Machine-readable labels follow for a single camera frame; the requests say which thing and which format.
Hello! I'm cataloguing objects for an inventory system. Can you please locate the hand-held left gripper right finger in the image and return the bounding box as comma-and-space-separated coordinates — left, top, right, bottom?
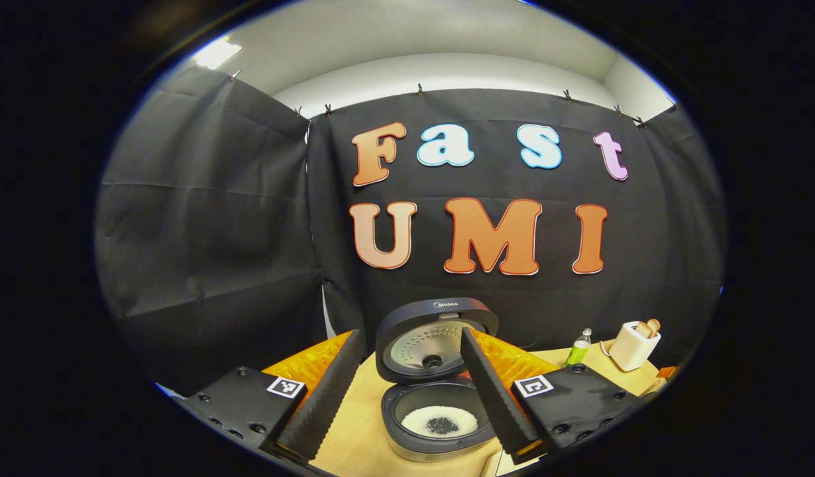
460, 326, 640, 466

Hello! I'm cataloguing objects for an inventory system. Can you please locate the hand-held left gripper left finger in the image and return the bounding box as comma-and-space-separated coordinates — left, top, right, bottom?
181, 329, 368, 464

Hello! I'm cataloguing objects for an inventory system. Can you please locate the heap of white rice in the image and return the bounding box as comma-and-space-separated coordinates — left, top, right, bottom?
401, 405, 478, 439

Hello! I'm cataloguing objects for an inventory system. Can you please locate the black rice cooker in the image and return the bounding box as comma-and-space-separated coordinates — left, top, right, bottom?
374, 298, 500, 462

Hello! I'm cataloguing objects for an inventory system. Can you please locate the white toaster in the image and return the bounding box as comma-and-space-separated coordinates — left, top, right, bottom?
609, 321, 662, 372

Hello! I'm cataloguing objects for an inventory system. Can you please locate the clear bottle with green label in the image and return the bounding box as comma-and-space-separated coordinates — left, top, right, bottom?
565, 328, 592, 367

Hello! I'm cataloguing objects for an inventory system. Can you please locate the black backdrop cloth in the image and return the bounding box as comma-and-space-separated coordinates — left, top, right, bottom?
95, 66, 726, 398

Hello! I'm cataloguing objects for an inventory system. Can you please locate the row of black cloth clips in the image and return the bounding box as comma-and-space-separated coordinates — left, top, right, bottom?
229, 70, 679, 128

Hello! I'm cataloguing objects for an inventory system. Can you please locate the ceiling light panel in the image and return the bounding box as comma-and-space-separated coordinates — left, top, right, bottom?
194, 38, 243, 71

